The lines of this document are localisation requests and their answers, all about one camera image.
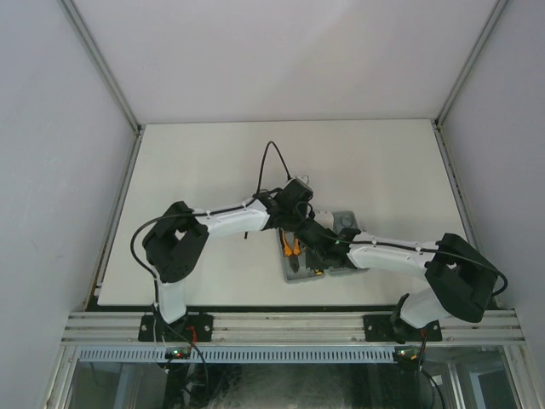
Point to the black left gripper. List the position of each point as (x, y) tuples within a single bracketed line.
[(304, 212)]

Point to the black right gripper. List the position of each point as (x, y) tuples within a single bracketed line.
[(313, 265)]

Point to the grey plastic tool case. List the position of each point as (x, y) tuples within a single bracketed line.
[(343, 219)]

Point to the orange black pliers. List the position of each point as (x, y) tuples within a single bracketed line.
[(292, 251)]

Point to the long black yellow screwdriver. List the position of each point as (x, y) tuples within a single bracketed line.
[(281, 238)]

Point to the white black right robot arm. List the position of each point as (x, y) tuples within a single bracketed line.
[(460, 281)]

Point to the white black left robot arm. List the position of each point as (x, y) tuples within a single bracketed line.
[(177, 238)]

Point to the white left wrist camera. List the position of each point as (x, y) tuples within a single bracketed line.
[(303, 179)]

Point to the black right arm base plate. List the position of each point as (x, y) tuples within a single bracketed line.
[(378, 328)]

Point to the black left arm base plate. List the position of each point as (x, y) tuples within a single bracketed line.
[(193, 327)]

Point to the right aluminium frame post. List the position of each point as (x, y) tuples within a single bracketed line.
[(470, 62)]

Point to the aluminium frame post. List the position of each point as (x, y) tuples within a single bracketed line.
[(470, 62), (90, 45)]

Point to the aluminium front rail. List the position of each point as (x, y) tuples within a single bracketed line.
[(496, 328)]

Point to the grey slotted cable duct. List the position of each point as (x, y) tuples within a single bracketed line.
[(240, 354)]

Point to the left aluminium frame post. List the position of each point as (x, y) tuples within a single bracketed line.
[(90, 45)]

